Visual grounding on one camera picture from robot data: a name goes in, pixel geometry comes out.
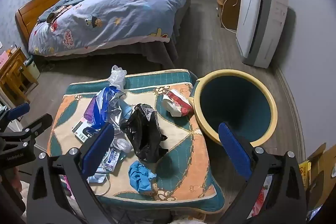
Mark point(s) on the small white bin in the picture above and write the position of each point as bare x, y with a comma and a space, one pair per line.
32, 69

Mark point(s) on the red printed plastic bag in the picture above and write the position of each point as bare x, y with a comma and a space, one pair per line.
260, 197

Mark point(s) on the red white packet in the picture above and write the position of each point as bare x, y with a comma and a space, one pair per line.
176, 104

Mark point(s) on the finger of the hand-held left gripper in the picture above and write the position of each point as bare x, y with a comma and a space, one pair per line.
39, 123
18, 110

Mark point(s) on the beige fluffy blanket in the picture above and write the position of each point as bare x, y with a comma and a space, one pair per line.
25, 188

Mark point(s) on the patterned teal and orange mat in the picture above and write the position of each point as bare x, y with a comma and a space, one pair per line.
183, 155

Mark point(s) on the cardboard box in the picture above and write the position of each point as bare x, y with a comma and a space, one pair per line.
323, 169

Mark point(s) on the wooden television cabinet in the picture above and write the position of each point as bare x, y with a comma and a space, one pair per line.
231, 8

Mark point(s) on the clear plastic bag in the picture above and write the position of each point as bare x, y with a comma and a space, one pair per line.
116, 77

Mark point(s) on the yellow packet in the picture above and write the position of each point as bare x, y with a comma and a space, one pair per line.
304, 171

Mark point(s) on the black plastic bag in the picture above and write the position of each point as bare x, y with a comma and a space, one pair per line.
144, 132

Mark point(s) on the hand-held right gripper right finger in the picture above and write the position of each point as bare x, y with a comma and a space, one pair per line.
233, 150

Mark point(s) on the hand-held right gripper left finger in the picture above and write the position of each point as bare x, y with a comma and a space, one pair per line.
97, 146

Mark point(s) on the blue white blister packet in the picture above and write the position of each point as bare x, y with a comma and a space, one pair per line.
113, 158

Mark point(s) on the white air purifier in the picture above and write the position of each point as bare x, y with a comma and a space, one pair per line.
252, 16

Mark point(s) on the blue purple plastic wrapper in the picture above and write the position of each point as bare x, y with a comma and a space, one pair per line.
98, 108

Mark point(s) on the wooden nightstand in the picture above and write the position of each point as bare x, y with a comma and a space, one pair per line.
13, 74

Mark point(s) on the silver foil wrapper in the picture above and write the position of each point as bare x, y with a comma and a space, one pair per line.
116, 113

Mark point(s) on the green white medicine box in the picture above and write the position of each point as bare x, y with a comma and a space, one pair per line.
82, 132

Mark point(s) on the wooden bed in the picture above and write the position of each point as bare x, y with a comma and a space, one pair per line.
36, 6

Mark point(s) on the pink paper box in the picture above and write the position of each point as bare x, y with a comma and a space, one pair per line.
3, 58

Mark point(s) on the teal bin with yellow rim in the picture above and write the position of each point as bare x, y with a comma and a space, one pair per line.
236, 103

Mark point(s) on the blue glove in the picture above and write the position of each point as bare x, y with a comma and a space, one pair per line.
140, 176

